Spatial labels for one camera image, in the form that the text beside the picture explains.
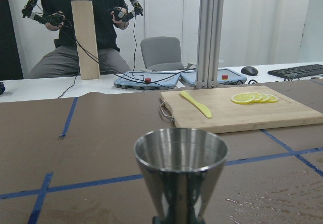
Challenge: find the blue teach pendant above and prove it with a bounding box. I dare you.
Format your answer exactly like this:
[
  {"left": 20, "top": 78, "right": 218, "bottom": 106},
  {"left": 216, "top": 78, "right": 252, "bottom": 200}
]
[
  {"left": 180, "top": 68, "right": 247, "bottom": 87},
  {"left": 114, "top": 71, "right": 181, "bottom": 90}
]

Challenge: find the wooden plank upright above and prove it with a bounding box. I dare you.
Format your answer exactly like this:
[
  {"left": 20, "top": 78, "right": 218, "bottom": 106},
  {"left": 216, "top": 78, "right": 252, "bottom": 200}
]
[{"left": 71, "top": 0, "right": 100, "bottom": 80}]

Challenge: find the black keyboard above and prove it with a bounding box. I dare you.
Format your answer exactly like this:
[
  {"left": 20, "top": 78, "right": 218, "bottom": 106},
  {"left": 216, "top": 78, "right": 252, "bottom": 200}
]
[{"left": 267, "top": 64, "right": 322, "bottom": 79}]

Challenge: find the blue teach pendant right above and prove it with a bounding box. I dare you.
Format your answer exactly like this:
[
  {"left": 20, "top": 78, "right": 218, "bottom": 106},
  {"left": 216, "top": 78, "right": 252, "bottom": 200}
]
[{"left": 180, "top": 68, "right": 247, "bottom": 87}]

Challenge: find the front lemon slice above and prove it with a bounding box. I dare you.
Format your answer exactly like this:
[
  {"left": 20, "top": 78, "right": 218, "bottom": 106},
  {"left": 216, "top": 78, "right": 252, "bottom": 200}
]
[{"left": 231, "top": 93, "right": 255, "bottom": 104}]

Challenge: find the lemon slice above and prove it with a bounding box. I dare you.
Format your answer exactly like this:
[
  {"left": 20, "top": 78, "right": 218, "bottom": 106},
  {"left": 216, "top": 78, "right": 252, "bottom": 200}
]
[
  {"left": 231, "top": 93, "right": 255, "bottom": 104},
  {"left": 267, "top": 94, "right": 279, "bottom": 103},
  {"left": 249, "top": 92, "right": 262, "bottom": 103},
  {"left": 259, "top": 93, "right": 270, "bottom": 103}
]

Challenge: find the grey office chair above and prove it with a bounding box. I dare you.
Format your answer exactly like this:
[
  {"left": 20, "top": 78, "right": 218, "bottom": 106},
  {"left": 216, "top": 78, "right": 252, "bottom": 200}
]
[{"left": 140, "top": 36, "right": 184, "bottom": 71}]

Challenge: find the blue teach pendant left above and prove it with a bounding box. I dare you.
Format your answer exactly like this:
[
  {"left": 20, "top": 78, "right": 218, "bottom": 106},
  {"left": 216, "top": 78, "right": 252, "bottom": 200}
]
[{"left": 114, "top": 71, "right": 181, "bottom": 90}]

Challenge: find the bamboo cutting board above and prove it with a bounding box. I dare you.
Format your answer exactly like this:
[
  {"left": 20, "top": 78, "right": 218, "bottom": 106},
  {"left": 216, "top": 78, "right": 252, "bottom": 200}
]
[{"left": 161, "top": 86, "right": 322, "bottom": 133}]

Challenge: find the black computer mouse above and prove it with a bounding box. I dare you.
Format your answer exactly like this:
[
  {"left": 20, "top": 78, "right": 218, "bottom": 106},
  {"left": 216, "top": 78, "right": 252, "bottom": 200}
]
[{"left": 240, "top": 66, "right": 258, "bottom": 76}]

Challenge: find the folded dark umbrella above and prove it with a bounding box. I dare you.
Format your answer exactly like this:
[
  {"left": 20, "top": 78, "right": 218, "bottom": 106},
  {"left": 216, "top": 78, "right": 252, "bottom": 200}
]
[{"left": 0, "top": 82, "right": 6, "bottom": 95}]

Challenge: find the seated operator in black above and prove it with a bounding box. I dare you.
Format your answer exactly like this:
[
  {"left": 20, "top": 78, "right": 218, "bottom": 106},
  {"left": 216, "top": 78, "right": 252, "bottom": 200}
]
[{"left": 22, "top": 0, "right": 142, "bottom": 79}]

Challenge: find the yellow plastic knife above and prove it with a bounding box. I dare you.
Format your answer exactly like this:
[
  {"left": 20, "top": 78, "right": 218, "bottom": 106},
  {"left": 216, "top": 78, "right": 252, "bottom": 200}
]
[{"left": 180, "top": 91, "right": 212, "bottom": 119}]

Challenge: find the steel jigger measuring cup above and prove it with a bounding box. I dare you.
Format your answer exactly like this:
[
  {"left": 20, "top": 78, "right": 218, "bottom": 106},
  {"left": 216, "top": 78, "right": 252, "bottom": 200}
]
[{"left": 134, "top": 128, "right": 229, "bottom": 223}]

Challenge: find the aluminium frame post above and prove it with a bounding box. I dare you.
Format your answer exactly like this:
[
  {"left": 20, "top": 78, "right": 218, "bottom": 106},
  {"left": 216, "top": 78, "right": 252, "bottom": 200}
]
[{"left": 195, "top": 0, "right": 224, "bottom": 89}]

